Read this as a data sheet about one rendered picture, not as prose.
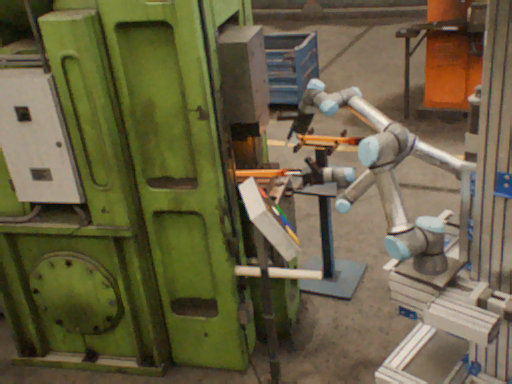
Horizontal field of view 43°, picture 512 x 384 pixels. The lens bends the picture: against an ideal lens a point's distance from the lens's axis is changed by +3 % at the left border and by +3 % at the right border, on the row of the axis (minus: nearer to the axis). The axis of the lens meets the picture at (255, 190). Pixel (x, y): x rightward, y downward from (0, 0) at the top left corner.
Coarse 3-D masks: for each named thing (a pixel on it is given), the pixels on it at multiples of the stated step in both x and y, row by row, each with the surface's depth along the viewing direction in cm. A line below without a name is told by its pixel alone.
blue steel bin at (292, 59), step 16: (304, 32) 742; (272, 48) 764; (288, 48) 759; (304, 48) 699; (272, 64) 694; (288, 64) 688; (304, 64) 703; (272, 80) 704; (288, 80) 698; (304, 80) 707; (272, 96) 713; (288, 96) 706
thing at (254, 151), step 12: (240, 0) 332; (240, 12) 332; (228, 24) 336; (240, 24) 335; (252, 24) 356; (264, 132) 386; (240, 144) 367; (252, 144) 365; (264, 144) 387; (240, 156) 371; (252, 156) 369; (264, 156) 386; (252, 168) 372
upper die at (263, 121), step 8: (264, 112) 328; (264, 120) 329; (232, 128) 324; (240, 128) 323; (248, 128) 322; (256, 128) 321; (264, 128) 329; (232, 136) 326; (240, 136) 325; (248, 136) 324; (256, 136) 323
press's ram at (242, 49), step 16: (224, 32) 316; (240, 32) 313; (256, 32) 311; (224, 48) 300; (240, 48) 298; (256, 48) 311; (224, 64) 304; (240, 64) 302; (256, 64) 312; (224, 80) 308; (240, 80) 305; (256, 80) 312; (240, 96) 309; (256, 96) 313; (240, 112) 313; (256, 112) 314
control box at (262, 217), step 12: (252, 180) 295; (252, 192) 287; (264, 192) 300; (252, 204) 279; (264, 204) 274; (252, 216) 272; (264, 216) 271; (276, 216) 281; (264, 228) 273; (276, 228) 274; (276, 240) 277; (288, 240) 278; (288, 252) 281; (300, 252) 282
